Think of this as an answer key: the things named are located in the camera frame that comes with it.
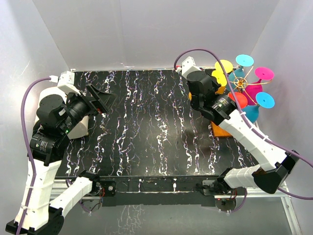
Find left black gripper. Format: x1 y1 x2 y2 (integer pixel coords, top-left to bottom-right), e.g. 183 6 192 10
60 83 118 133

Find orange wine glass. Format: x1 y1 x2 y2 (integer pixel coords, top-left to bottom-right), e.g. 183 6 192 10
188 83 225 101

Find yellow wine glass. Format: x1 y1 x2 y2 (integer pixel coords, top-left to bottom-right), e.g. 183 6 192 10
211 60 233 87

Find red wine glass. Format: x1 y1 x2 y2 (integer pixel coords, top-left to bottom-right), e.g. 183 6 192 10
228 92 248 109

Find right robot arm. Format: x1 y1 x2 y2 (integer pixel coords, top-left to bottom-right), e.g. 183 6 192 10
184 70 298 194

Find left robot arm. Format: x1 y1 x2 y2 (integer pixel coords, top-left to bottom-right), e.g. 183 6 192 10
5 84 117 235

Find teal wine glass back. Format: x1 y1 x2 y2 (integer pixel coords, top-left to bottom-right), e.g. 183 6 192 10
228 54 254 90

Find teal wine glass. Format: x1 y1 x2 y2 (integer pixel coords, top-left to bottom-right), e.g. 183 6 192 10
228 54 254 90
243 92 275 123

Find magenta wine glass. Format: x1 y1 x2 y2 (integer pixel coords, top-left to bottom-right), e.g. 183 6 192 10
242 67 275 105

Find teal wine glass front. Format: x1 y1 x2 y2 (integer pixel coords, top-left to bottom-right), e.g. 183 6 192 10
243 92 275 123

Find white paper roll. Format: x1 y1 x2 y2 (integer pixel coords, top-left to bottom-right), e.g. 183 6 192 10
38 86 89 140

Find black front mounting bar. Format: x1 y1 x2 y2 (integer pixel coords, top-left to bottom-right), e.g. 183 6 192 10
100 175 217 207

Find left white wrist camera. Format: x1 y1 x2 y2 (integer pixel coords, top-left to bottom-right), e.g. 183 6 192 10
49 71 81 95

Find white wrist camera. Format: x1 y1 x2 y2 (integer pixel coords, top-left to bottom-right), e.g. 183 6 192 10
49 71 81 95
174 56 201 78

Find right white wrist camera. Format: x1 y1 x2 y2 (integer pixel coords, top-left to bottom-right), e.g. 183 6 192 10
174 56 201 78

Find gold wire glass rack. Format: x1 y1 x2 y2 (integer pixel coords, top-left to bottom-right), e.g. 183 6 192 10
210 66 271 138

